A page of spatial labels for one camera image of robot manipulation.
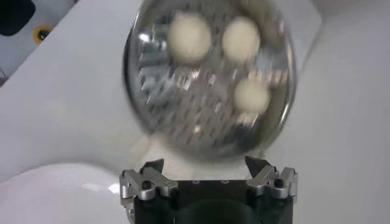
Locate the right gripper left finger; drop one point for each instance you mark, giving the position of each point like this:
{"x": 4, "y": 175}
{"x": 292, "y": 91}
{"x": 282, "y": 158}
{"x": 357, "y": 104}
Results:
{"x": 143, "y": 185}

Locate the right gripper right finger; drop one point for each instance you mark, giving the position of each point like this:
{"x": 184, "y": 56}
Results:
{"x": 274, "y": 182}

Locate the white steamed baozi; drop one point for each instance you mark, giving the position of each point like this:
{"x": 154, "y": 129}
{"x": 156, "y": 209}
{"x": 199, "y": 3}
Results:
{"x": 252, "y": 95}
{"x": 240, "y": 39}
{"x": 189, "y": 36}

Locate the light grey robot base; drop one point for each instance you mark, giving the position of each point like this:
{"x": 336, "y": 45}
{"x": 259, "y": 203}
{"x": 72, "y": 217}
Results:
{"x": 18, "y": 51}

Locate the perforated steel steamer basket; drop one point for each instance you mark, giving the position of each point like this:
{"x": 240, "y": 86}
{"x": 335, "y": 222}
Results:
{"x": 182, "y": 121}

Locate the large white plate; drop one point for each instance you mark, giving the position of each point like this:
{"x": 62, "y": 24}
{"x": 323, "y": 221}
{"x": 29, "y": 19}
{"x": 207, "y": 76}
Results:
{"x": 61, "y": 194}

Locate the white work table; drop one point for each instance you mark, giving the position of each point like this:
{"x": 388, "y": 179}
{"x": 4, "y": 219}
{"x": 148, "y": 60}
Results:
{"x": 61, "y": 106}

